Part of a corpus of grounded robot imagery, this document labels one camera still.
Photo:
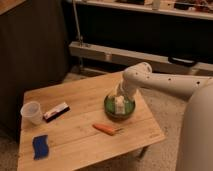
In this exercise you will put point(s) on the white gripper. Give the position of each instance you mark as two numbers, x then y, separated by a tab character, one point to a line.
126	89

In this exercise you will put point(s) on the orange pepper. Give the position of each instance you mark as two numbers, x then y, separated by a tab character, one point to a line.
106	129

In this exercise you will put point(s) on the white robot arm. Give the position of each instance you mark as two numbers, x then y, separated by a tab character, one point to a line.
195	151

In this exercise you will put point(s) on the white block in bowl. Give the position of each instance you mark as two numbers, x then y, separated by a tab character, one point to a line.
119	105

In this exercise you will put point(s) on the grey metal shelf beam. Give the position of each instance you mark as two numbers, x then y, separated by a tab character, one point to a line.
129	58

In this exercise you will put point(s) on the green bowl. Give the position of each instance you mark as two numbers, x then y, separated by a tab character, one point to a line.
109	107

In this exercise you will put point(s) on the metal vertical pole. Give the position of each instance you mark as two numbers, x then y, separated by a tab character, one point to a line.
79	37

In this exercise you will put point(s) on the black and white box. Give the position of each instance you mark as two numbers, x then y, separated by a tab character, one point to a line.
56	111

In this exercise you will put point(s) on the wooden table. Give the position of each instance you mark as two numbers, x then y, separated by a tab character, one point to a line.
72	140

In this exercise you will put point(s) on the translucent plastic cup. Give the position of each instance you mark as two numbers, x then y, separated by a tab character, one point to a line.
32	112

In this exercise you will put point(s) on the blue sponge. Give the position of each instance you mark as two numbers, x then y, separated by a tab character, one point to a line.
40	146

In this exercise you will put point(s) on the black handle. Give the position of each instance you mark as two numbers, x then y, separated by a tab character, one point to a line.
182	62

